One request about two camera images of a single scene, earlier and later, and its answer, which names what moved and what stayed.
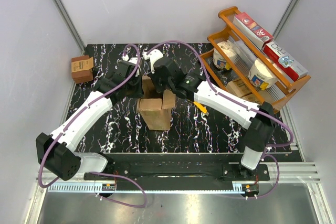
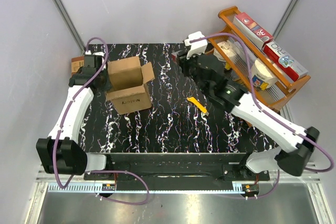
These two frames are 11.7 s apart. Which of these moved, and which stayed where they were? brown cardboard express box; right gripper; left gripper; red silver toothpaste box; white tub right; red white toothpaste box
Moved: right gripper; brown cardboard express box; left gripper
Stayed: red silver toothpaste box; red white toothpaste box; white tub right
